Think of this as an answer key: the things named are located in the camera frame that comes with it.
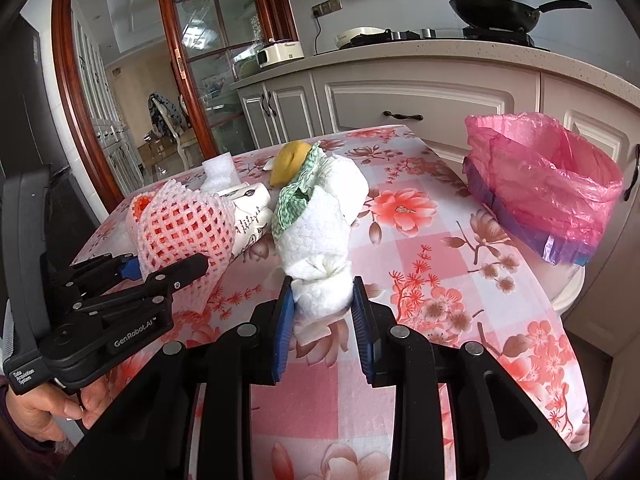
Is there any white chair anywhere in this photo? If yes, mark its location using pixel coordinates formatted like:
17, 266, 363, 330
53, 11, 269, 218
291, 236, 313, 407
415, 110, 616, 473
147, 92, 194, 162

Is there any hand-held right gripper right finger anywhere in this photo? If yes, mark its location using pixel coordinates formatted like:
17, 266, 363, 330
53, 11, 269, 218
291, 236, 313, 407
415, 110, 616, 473
349, 276, 586, 480

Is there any white printed paper cup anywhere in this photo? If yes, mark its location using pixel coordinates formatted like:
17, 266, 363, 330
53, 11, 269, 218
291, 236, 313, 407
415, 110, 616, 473
220, 182, 277, 257

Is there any white electric griddle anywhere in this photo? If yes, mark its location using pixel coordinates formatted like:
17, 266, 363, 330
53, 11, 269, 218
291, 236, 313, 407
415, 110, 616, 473
332, 26, 386, 50

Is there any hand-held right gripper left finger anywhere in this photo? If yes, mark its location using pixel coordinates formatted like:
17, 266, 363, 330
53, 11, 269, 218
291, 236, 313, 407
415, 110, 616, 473
57, 275, 296, 480

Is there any vertical dark cabinet handle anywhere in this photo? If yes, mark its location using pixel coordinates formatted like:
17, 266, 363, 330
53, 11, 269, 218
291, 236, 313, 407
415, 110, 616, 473
629, 142, 640, 202

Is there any green zigzag cleaning cloth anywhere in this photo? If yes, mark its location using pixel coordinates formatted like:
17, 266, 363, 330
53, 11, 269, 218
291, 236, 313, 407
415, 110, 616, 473
270, 142, 327, 242

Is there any black gas stove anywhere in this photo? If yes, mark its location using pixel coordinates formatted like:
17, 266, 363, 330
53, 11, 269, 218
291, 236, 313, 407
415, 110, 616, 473
350, 25, 551, 54

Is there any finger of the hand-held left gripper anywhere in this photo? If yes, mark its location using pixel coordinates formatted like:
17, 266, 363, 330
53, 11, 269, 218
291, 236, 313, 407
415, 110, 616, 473
60, 252, 210, 312
65, 254, 142, 291

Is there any white waste bin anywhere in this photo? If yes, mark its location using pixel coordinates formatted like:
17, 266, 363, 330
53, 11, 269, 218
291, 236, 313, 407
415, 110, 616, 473
525, 240, 587, 317

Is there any yellow sponge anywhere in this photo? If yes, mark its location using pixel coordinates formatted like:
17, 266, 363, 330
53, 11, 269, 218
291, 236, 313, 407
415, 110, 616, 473
269, 141, 314, 189

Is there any pink foam fruit net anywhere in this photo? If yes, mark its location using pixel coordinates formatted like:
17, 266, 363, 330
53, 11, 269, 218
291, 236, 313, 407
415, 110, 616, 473
125, 177, 237, 317

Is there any white small kitchen appliance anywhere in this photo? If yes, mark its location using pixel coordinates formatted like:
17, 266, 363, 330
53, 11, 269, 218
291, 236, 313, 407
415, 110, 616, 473
257, 40, 305, 69

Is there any white foam piece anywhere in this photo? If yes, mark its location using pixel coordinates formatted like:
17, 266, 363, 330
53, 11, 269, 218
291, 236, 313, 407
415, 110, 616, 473
200, 152, 236, 196

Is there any white towel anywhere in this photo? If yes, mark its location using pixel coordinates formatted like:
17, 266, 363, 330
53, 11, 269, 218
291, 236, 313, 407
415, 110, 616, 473
272, 152, 372, 346

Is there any person's left hand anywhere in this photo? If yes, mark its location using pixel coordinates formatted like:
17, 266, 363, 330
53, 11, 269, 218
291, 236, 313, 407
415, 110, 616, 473
0, 377, 111, 443

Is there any wooden glass sliding door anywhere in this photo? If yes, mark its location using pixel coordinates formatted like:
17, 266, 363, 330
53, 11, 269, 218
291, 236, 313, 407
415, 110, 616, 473
52, 0, 297, 202

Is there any pink floral tablecloth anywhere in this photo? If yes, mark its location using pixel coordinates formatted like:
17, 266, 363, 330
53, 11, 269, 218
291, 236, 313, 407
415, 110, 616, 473
70, 127, 592, 480

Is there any black wok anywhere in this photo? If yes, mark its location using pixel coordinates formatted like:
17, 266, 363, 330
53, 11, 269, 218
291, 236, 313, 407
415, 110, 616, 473
448, 0, 593, 31

